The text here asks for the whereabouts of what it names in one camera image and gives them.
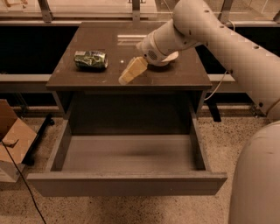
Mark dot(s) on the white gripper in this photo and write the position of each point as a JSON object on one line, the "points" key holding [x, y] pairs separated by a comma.
{"points": [[148, 50]]}

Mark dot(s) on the crushed green soda can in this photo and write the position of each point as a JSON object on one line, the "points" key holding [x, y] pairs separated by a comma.
{"points": [[91, 59]]}

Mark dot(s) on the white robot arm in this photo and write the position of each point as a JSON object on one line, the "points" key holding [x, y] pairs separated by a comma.
{"points": [[255, 197]]}

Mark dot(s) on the grey cabinet with top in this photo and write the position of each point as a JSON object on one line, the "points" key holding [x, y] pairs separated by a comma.
{"points": [[105, 86]]}

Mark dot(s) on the open grey top drawer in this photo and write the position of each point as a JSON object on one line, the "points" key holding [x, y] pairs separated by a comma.
{"points": [[153, 149]]}

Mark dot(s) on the white paper bowl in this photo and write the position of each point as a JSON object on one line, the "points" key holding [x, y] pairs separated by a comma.
{"points": [[169, 59]]}

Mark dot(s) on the black table leg foot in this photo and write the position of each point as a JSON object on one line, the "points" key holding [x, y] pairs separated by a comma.
{"points": [[211, 103]]}

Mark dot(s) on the cardboard box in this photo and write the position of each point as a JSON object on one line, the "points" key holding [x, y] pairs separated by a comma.
{"points": [[17, 137]]}

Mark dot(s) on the black stand foot left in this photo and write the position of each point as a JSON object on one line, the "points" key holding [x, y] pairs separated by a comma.
{"points": [[28, 158]]}

